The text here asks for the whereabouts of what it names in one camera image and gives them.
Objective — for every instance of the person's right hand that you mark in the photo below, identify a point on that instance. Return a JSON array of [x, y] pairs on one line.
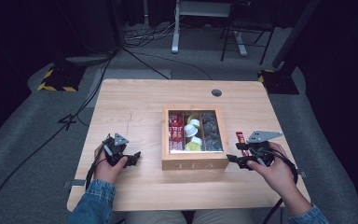
[[279, 175]]

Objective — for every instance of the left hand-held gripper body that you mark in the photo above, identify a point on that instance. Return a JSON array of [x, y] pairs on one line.
[[116, 151]]

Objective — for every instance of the large white capsule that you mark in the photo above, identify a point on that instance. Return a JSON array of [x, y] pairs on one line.
[[190, 130]]

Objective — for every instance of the grey tape strip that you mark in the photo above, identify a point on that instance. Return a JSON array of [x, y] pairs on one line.
[[302, 174], [74, 183]]

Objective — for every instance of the row of red sachets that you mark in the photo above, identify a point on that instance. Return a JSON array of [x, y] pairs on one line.
[[176, 133]]

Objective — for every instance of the stand base with striped tape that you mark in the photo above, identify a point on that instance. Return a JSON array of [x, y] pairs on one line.
[[279, 82], [62, 79]]

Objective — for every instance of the person's right leg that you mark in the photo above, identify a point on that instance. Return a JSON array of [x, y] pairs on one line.
[[223, 217]]

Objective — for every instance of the pile of dark capsules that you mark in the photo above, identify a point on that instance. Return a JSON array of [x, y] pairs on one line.
[[212, 130]]

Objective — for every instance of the dark slanted pole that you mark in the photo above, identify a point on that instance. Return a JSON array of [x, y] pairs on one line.
[[295, 31]]

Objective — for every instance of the yellow-green capsule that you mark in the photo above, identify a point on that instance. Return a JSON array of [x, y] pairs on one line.
[[193, 146], [190, 118]]

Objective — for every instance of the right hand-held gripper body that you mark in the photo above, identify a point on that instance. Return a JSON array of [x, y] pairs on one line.
[[262, 152]]

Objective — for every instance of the white desk frame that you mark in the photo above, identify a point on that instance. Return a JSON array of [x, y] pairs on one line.
[[176, 31]]

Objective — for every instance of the red coffee sachet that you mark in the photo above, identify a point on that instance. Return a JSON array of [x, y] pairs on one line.
[[239, 136]]

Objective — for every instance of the black chair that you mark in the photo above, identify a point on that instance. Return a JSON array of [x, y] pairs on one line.
[[248, 21]]

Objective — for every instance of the person's leg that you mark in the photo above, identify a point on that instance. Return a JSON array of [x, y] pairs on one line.
[[158, 217], [223, 217]]

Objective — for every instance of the small white capsule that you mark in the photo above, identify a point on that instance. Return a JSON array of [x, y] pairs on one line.
[[197, 140], [195, 122]]

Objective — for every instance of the wooden tea box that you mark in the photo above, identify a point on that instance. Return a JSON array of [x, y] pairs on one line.
[[195, 161]]

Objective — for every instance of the person's left hand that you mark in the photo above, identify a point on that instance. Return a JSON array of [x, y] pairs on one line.
[[107, 172]]

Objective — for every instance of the person's left leg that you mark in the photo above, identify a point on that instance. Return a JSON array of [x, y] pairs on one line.
[[158, 217]]

